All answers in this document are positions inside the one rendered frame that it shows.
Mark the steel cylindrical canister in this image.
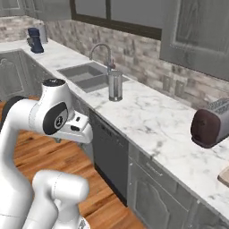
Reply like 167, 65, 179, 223
107, 69, 124, 103

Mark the grey wall cupboard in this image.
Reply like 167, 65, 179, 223
0, 0, 72, 22
158, 0, 229, 82

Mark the dark grey dishwasher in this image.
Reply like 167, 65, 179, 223
88, 108, 130, 208

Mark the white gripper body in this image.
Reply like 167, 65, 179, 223
55, 123, 94, 145

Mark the grey drawer front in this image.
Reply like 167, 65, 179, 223
128, 142, 200, 207

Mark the grey base cupboard run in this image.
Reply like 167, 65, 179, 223
0, 48, 55, 103

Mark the white paper towel roll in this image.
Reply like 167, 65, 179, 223
36, 22, 49, 45

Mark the dark brown steel toaster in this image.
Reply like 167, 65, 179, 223
190, 97, 229, 149

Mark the grey base cupboard door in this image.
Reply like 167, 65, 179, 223
128, 162, 195, 229

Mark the pale beige cutting board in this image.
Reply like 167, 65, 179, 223
216, 165, 229, 189

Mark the dark framed window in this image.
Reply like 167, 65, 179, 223
69, 0, 164, 41

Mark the grey drawer handle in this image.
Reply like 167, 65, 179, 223
145, 162, 165, 178

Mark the grey kitchen sink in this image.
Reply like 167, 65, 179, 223
56, 61, 131, 94

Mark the curved steel tap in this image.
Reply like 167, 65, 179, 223
89, 43, 117, 76

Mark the grey wall outlet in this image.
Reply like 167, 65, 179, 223
174, 79, 186, 98
162, 74, 173, 92

